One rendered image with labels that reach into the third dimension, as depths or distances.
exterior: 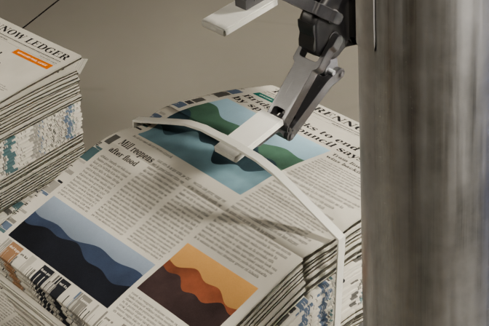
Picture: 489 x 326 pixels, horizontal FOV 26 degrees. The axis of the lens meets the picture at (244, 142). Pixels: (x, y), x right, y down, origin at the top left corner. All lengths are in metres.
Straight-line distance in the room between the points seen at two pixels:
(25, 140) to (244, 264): 0.60
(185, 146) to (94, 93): 2.34
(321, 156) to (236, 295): 0.23
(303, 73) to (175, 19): 2.78
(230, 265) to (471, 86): 0.38
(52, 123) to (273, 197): 0.56
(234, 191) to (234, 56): 2.58
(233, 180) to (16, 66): 0.54
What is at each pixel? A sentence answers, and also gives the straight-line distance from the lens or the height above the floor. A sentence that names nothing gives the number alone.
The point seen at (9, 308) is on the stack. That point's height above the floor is 0.83.
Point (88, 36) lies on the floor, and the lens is 3.76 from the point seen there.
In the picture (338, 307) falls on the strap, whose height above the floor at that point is 1.11.
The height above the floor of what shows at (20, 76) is 1.07.
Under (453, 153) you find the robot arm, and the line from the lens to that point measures 0.67.
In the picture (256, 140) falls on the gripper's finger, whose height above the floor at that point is 1.23.
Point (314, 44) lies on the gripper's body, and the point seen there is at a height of 1.30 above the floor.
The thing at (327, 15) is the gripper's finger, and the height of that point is 1.34.
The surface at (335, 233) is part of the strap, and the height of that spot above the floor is 1.20.
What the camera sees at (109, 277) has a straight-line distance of 0.99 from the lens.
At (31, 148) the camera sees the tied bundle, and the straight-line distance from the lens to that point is 1.51.
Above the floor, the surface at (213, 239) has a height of 1.19.
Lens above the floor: 1.83
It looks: 35 degrees down
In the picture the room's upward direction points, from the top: straight up
